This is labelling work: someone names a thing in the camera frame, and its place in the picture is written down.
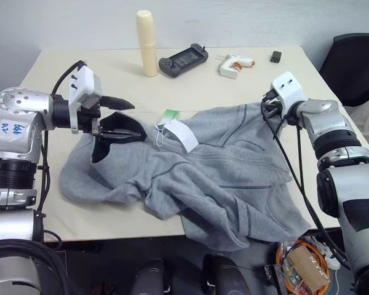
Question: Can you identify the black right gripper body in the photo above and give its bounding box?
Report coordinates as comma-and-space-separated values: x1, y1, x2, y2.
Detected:
261, 90, 288, 124

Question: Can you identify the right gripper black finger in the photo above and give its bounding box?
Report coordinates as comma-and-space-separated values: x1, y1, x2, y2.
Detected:
261, 101, 280, 120

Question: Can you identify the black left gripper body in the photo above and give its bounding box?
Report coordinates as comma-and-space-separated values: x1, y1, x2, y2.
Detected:
76, 103, 102, 138

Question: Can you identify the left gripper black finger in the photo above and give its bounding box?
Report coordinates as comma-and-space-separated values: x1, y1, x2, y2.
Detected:
99, 95, 136, 111
97, 128, 143, 140

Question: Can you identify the grey zip jacket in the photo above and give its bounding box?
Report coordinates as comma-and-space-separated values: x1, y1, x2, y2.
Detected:
58, 103, 312, 251

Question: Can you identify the green paper jacket tag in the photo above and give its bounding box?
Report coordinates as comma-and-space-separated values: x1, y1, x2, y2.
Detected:
162, 108, 181, 121

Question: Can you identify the white paper jacket tag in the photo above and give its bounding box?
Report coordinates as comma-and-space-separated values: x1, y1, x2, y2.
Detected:
155, 120, 199, 154

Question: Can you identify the white hot glue gun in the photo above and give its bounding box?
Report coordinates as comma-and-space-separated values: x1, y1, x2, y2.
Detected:
215, 53, 257, 81

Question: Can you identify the cream plastic bottle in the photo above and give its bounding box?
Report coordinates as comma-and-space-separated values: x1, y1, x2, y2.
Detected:
136, 10, 159, 77

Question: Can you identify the white sticker with blue writing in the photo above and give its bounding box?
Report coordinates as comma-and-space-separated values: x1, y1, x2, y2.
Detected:
0, 117, 31, 144

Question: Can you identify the dark grey handheld game controller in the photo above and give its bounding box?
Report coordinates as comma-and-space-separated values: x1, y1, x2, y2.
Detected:
158, 44, 209, 79

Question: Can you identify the black office chair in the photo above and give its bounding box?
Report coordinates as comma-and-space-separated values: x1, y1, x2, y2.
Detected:
319, 33, 369, 108

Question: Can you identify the dark rounded shape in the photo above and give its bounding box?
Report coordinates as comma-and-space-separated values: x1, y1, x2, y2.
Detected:
131, 257, 173, 295
202, 254, 252, 295

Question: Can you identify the white power strip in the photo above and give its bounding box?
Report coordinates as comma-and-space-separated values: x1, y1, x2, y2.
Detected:
320, 242, 342, 270

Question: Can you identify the brown cardboard roll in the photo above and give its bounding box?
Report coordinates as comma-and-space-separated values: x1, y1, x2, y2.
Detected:
287, 245, 331, 288

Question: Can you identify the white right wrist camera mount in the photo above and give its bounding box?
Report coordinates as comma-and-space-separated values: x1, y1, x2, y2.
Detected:
271, 71, 307, 109

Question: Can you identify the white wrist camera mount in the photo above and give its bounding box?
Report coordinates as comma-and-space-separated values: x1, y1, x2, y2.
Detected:
68, 63, 104, 135
271, 71, 307, 109

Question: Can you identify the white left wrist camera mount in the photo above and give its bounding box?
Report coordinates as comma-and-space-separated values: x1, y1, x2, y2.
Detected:
68, 63, 104, 135

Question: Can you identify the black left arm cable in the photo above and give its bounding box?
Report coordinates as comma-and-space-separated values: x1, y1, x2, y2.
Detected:
36, 60, 89, 222

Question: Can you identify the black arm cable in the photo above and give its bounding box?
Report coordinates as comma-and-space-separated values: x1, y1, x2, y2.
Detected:
260, 101, 352, 272
36, 60, 89, 222

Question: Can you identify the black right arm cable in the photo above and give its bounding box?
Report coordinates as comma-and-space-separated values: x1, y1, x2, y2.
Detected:
260, 101, 352, 272

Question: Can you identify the thick black cable bundle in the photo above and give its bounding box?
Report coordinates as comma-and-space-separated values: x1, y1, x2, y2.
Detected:
0, 238, 78, 295

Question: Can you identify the orange cable bundle box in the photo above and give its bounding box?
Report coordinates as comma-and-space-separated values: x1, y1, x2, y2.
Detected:
275, 238, 331, 292

